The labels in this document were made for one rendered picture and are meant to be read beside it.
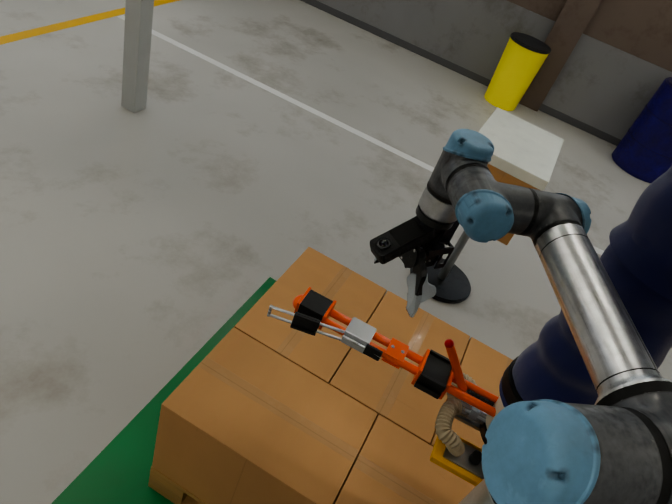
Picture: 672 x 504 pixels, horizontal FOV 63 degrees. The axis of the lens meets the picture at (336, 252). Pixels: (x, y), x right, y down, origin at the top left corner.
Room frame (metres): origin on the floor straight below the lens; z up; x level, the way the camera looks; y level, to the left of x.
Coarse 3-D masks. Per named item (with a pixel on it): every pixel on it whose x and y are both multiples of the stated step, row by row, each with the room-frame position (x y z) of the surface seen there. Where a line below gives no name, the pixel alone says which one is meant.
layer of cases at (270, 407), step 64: (320, 256) 1.85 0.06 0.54; (256, 320) 1.37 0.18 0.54; (384, 320) 1.62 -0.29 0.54; (192, 384) 1.01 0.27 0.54; (256, 384) 1.10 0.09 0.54; (320, 384) 1.20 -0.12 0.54; (384, 384) 1.30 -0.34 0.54; (192, 448) 0.88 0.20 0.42; (256, 448) 0.89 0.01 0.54; (320, 448) 0.97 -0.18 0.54; (384, 448) 1.05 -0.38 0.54
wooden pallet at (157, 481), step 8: (152, 472) 0.91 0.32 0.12; (160, 472) 0.90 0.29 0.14; (152, 480) 0.91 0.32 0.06; (160, 480) 0.90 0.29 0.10; (168, 480) 0.89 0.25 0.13; (152, 488) 0.91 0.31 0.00; (160, 488) 0.90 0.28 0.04; (168, 488) 0.89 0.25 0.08; (176, 488) 0.89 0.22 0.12; (184, 488) 0.88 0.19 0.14; (168, 496) 0.89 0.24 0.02; (176, 496) 0.88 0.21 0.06; (184, 496) 0.89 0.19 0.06; (192, 496) 0.87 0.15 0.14
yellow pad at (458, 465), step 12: (444, 444) 0.85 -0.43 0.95; (468, 444) 0.88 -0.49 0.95; (432, 456) 0.81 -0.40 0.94; (444, 456) 0.81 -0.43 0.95; (468, 456) 0.84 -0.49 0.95; (480, 456) 0.83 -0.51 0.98; (444, 468) 0.80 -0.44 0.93; (456, 468) 0.80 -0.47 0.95; (468, 468) 0.81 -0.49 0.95; (480, 468) 0.82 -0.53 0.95; (468, 480) 0.79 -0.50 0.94; (480, 480) 0.79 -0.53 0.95
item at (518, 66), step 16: (512, 48) 6.02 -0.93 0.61; (528, 48) 5.93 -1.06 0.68; (544, 48) 6.08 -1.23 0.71; (512, 64) 5.97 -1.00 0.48; (528, 64) 5.95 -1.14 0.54; (496, 80) 6.04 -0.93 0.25; (512, 80) 5.95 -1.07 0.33; (528, 80) 6.00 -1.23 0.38; (496, 96) 5.99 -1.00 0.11; (512, 96) 5.97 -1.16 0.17
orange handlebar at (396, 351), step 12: (336, 312) 1.03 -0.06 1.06; (336, 324) 0.99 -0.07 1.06; (348, 324) 1.01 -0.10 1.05; (384, 336) 1.01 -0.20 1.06; (396, 348) 0.98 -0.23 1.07; (408, 348) 1.00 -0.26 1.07; (384, 360) 0.95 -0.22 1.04; (396, 360) 0.95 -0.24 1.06; (420, 360) 0.98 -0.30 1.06; (468, 384) 0.96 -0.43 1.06; (456, 396) 0.92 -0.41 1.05; (468, 396) 0.92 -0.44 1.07; (492, 396) 0.95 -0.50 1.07; (480, 408) 0.91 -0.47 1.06; (492, 408) 0.91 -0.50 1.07
